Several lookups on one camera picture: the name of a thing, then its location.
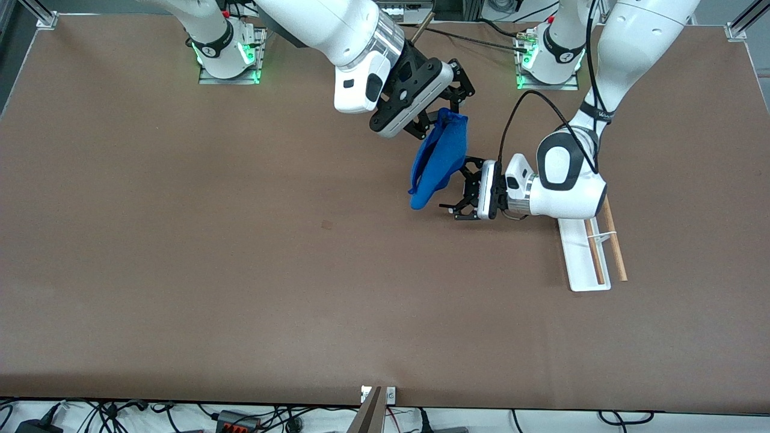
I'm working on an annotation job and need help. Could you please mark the silver electronics box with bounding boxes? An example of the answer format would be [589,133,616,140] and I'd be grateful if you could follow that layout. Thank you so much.
[379,0,435,23]

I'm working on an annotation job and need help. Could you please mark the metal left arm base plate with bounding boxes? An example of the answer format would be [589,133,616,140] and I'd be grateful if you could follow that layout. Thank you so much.
[516,33,580,91]

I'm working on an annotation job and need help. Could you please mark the tangled black floor cable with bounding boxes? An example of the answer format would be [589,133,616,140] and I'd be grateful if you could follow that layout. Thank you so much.
[54,399,181,433]

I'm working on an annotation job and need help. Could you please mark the looped black floor cable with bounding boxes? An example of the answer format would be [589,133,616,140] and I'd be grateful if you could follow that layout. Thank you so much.
[599,410,655,425]

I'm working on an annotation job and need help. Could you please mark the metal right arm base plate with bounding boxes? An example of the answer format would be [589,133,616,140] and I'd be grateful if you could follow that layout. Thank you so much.
[199,27,265,85]

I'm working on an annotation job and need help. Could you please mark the black power adapter orange plugs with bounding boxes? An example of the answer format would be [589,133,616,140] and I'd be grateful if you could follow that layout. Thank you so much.
[215,410,260,433]

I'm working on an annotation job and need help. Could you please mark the wooden post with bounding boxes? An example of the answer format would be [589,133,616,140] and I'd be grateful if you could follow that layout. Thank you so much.
[347,387,386,433]

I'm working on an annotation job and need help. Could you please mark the blue microfibre towel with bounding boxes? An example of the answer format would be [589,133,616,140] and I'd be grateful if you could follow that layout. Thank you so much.
[408,108,469,210]

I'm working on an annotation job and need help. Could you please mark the black cable across table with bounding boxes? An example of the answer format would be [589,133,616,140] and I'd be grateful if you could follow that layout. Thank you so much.
[415,20,533,55]

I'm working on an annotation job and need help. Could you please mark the aluminium table corner bracket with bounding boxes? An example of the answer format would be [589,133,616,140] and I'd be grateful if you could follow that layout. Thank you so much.
[18,0,60,29]
[725,0,770,41]

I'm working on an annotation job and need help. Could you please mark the white rack with wooden rods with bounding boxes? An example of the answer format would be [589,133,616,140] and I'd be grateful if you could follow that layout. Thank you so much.
[556,195,629,293]

